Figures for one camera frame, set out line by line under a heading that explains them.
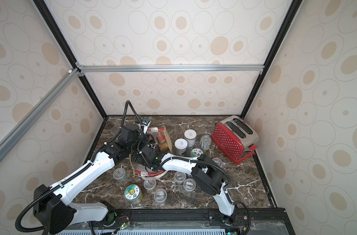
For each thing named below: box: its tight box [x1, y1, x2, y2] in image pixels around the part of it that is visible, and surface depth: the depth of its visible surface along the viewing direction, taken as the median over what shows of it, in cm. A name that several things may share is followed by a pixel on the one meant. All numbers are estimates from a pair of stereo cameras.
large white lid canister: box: [183, 128, 198, 148], surface depth 99 cm
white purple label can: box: [174, 138, 188, 157], surface depth 94 cm
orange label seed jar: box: [190, 148, 203, 158], surface depth 91 cm
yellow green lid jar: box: [123, 184, 143, 205], surface depth 76 cm
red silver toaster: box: [210, 115, 260, 165], surface depth 90 cm
